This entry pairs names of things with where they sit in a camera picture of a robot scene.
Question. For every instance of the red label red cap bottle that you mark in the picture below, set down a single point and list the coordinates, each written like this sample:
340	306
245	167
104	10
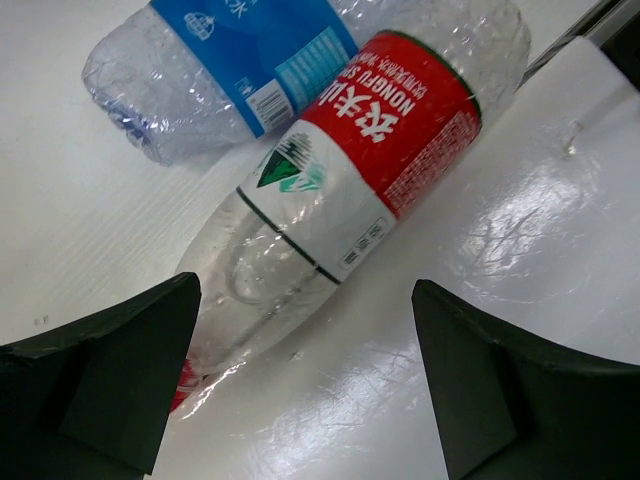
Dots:
404	109

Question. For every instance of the blue label blue cap bottle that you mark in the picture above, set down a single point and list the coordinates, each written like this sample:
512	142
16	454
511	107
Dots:
183	78

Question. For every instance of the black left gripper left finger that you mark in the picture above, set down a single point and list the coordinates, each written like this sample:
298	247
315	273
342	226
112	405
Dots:
93	397

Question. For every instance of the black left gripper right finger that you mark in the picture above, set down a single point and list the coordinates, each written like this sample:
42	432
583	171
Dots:
510	404

